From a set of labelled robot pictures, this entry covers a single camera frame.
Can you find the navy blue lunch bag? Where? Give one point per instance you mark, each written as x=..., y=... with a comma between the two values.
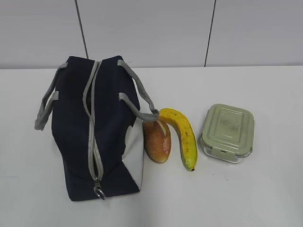
x=97, y=110

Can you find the red orange mango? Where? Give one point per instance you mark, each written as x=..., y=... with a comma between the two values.
x=157, y=140

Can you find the yellow banana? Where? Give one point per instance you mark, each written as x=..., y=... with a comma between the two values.
x=187, y=140

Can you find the green lid glass container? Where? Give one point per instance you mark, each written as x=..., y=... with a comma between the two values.
x=228, y=133

